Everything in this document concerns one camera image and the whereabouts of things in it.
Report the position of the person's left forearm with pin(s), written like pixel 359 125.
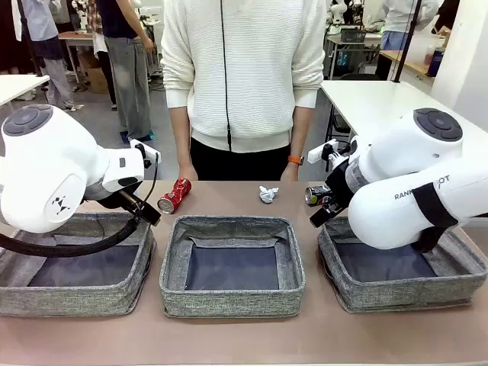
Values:
pixel 301 129

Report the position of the orange wrist watch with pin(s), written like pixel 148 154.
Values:
pixel 295 159

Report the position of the large white table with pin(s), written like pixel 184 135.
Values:
pixel 381 99

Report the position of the black chair frame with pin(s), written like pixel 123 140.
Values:
pixel 339 127

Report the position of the wooden top table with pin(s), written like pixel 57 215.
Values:
pixel 411 63

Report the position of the person in grey wide jeans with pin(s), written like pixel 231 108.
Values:
pixel 129 76

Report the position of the person's right hand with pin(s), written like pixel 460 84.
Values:
pixel 187 173

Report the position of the brown top metal table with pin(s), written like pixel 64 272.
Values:
pixel 76 36

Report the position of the small white table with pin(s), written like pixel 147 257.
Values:
pixel 19 85

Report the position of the grey fabric basket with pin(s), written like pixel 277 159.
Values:
pixel 400 297
pixel 76 301
pixel 228 301

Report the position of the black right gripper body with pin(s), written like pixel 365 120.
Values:
pixel 339 187

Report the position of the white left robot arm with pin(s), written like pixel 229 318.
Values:
pixel 45 164

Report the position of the crushed black drink can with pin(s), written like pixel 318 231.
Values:
pixel 316 195

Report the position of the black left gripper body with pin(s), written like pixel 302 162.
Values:
pixel 114 200

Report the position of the person in grey trousers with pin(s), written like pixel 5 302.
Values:
pixel 57 80

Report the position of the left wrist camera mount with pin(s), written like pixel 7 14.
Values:
pixel 148 150

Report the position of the person in plaid shirt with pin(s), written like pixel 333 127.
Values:
pixel 106 76

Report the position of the person's left hand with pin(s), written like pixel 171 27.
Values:
pixel 290 173

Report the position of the person's right forearm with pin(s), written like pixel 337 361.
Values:
pixel 180 137

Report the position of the person in white sweater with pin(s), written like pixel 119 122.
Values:
pixel 259 76

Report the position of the white paper ball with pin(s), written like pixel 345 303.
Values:
pixel 268 194

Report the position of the person in light blue shirt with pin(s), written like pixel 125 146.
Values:
pixel 400 23

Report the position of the dark blue bottle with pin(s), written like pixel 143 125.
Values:
pixel 434 61

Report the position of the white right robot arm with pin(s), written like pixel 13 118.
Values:
pixel 400 213

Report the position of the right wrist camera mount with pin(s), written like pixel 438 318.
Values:
pixel 318 153

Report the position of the black stand pole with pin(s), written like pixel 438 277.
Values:
pixel 30 45
pixel 406 45

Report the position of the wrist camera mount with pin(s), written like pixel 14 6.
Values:
pixel 148 150
pixel 318 153

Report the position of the black plastic crate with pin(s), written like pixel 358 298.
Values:
pixel 354 36

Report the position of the brown cardboard box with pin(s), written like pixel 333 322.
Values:
pixel 98 80

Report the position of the crushed red soda can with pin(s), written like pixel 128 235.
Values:
pixel 177 192

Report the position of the grey metal frame table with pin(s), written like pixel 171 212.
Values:
pixel 371 38

